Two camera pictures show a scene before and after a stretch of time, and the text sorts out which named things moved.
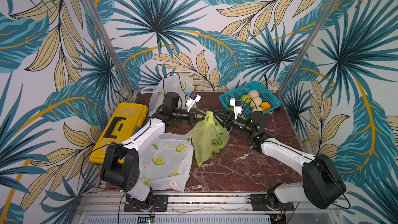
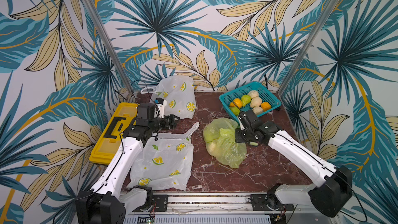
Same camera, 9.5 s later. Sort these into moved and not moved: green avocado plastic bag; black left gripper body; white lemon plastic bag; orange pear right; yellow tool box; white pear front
Moved: black left gripper body; green avocado plastic bag
Not moved: yellow tool box; orange pear right; white pear front; white lemon plastic bag
